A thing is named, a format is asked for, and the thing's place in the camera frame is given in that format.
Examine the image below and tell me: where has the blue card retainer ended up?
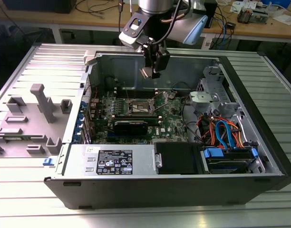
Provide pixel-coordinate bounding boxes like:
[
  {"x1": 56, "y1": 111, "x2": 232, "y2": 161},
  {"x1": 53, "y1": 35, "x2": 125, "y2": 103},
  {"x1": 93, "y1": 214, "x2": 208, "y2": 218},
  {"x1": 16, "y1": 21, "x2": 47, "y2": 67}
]
[{"x1": 73, "y1": 101, "x2": 87, "y2": 144}]

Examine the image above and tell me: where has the blue disk carrier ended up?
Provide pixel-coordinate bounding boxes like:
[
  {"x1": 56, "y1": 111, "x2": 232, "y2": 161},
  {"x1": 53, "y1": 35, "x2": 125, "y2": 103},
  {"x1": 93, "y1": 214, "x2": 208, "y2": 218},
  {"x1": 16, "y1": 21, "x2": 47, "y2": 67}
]
[{"x1": 202, "y1": 146, "x2": 259, "y2": 167}]

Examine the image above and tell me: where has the green motherboard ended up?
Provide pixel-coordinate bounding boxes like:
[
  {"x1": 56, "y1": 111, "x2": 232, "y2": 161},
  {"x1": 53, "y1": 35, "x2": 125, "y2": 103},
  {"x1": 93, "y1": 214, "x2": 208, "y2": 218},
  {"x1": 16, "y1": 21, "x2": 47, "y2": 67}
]
[{"x1": 88, "y1": 86, "x2": 191, "y2": 145}]

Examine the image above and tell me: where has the large black equipment box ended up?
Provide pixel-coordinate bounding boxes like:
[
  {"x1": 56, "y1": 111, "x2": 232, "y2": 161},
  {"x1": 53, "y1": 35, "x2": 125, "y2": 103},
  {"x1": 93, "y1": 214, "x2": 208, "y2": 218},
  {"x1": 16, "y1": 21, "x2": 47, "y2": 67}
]
[{"x1": 2, "y1": 0, "x2": 77, "y2": 14}]

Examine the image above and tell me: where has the CPU socket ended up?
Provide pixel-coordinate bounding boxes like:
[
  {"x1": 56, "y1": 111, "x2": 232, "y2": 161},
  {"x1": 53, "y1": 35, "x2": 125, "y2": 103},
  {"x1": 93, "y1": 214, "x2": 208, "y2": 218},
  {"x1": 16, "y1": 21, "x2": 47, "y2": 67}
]
[{"x1": 126, "y1": 98, "x2": 154, "y2": 116}]

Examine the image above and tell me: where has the thick black power cable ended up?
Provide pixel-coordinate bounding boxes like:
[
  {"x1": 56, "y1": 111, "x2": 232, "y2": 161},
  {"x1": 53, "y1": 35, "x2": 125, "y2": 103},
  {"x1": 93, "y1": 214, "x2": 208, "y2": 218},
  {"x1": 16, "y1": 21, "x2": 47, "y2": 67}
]
[{"x1": 180, "y1": 95, "x2": 204, "y2": 143}]

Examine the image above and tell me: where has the silver power supply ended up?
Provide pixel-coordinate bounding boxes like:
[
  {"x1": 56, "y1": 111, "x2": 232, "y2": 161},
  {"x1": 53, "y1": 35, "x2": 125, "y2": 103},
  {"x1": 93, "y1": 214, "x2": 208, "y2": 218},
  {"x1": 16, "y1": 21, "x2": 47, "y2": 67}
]
[{"x1": 63, "y1": 144, "x2": 158, "y2": 176}]

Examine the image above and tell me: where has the white paper sheet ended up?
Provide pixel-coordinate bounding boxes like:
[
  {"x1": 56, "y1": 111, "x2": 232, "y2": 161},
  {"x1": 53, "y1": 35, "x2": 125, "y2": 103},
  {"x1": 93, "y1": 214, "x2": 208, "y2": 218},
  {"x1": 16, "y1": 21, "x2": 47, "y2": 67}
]
[{"x1": 272, "y1": 13, "x2": 291, "y2": 26}]

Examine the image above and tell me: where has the white packet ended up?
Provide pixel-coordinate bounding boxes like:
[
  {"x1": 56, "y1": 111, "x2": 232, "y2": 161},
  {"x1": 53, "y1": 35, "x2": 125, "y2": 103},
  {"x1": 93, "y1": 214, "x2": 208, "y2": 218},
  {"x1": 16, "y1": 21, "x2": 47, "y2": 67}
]
[{"x1": 231, "y1": 0, "x2": 243, "y2": 13}]

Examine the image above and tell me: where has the silver square CPU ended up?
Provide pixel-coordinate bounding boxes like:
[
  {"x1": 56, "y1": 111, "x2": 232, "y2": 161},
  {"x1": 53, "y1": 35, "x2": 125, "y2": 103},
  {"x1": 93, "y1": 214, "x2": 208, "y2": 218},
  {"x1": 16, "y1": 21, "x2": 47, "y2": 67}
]
[{"x1": 139, "y1": 66, "x2": 153, "y2": 79}]

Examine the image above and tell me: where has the silver drive cage bracket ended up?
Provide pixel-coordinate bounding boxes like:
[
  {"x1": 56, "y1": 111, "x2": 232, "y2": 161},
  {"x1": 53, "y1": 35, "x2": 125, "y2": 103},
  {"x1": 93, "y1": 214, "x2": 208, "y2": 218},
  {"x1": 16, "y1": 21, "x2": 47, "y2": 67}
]
[{"x1": 189, "y1": 91, "x2": 220, "y2": 114}]

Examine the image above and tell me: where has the grey electronic device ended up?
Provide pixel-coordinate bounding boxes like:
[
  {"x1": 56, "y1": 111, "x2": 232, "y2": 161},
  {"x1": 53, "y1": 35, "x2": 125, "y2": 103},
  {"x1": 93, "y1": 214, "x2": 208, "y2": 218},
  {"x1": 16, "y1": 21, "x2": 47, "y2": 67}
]
[{"x1": 251, "y1": 4, "x2": 271, "y2": 24}]

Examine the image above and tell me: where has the tall black box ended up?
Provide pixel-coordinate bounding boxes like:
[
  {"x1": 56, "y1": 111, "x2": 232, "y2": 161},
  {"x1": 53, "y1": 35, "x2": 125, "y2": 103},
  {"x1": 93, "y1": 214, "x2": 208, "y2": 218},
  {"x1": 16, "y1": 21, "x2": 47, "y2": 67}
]
[{"x1": 204, "y1": 0, "x2": 219, "y2": 29}]

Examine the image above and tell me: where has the blue flat data cable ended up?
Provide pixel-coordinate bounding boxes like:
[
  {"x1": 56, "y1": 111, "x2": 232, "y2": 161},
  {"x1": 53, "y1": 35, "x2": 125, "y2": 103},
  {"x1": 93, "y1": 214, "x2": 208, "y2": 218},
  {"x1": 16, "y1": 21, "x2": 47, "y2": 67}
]
[{"x1": 215, "y1": 120, "x2": 236, "y2": 150}]

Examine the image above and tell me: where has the black graphics card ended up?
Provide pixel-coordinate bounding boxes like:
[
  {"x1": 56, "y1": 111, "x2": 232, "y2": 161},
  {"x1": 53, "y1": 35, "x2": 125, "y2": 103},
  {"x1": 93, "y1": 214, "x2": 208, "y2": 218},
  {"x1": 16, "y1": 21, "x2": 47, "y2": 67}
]
[{"x1": 113, "y1": 120, "x2": 149, "y2": 137}]

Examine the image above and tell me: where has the orange wire bundle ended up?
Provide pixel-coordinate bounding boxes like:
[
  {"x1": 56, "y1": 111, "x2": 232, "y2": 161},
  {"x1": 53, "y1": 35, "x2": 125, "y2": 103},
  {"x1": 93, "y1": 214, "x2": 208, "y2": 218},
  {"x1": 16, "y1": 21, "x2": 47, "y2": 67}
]
[{"x1": 199, "y1": 115, "x2": 245, "y2": 149}]

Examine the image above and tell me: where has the red and black wire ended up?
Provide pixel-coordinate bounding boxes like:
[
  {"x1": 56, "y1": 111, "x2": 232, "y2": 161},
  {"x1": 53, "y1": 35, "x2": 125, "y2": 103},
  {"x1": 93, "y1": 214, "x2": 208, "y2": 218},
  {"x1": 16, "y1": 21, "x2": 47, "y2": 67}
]
[{"x1": 91, "y1": 85, "x2": 100, "y2": 100}]

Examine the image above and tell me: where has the black plastic cover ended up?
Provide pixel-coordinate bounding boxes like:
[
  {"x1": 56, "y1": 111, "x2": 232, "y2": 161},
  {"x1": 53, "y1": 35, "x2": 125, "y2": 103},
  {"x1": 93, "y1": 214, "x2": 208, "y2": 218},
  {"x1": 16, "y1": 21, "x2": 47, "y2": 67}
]
[{"x1": 154, "y1": 142, "x2": 203, "y2": 175}]

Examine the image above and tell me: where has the dark hard disk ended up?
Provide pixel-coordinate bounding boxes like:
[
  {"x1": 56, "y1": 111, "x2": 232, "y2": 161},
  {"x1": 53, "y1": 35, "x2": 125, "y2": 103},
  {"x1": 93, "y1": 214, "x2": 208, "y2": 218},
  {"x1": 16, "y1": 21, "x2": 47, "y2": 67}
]
[{"x1": 207, "y1": 154, "x2": 253, "y2": 174}]

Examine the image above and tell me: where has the metal locking lever wire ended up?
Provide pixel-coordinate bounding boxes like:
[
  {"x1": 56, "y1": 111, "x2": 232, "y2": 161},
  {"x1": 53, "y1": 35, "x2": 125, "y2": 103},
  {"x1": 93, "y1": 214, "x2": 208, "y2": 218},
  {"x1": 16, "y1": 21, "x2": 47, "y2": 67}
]
[
  {"x1": 152, "y1": 104, "x2": 166, "y2": 114},
  {"x1": 124, "y1": 81, "x2": 131, "y2": 103}
]

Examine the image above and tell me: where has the thin black wire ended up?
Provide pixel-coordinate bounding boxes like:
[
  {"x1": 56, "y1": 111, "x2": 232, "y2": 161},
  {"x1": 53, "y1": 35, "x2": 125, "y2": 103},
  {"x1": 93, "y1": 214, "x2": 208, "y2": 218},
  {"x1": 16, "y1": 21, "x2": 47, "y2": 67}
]
[{"x1": 170, "y1": 81, "x2": 194, "y2": 95}]

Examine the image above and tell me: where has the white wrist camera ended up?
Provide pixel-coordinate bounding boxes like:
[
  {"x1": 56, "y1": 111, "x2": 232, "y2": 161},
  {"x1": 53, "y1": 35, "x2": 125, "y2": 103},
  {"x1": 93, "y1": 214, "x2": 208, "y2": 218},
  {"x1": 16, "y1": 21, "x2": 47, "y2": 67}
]
[{"x1": 118, "y1": 11, "x2": 151, "y2": 51}]

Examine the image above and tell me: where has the metal heatsink cooler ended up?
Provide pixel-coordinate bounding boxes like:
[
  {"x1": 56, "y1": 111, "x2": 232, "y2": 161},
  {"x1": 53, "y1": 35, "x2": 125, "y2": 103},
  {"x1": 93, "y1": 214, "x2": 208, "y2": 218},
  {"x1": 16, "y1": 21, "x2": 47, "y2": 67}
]
[{"x1": 238, "y1": 6, "x2": 253, "y2": 24}]

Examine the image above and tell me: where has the black and grey PC case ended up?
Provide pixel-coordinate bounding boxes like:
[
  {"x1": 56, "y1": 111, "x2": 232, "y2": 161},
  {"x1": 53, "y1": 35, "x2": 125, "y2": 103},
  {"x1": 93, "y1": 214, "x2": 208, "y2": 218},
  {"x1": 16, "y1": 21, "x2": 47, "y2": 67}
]
[{"x1": 43, "y1": 48, "x2": 291, "y2": 211}]

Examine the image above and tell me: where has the metal socket cover frame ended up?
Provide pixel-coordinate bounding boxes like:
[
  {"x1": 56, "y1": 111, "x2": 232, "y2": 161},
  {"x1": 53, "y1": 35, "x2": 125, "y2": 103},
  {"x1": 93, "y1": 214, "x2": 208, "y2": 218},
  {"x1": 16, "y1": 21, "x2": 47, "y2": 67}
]
[{"x1": 151, "y1": 91, "x2": 170, "y2": 112}]

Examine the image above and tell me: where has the grey parts rack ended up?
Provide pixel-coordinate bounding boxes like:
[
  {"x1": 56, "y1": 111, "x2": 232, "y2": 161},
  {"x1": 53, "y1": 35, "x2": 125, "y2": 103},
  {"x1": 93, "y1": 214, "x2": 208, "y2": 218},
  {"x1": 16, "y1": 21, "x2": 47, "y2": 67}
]
[{"x1": 0, "y1": 83, "x2": 74, "y2": 159}]

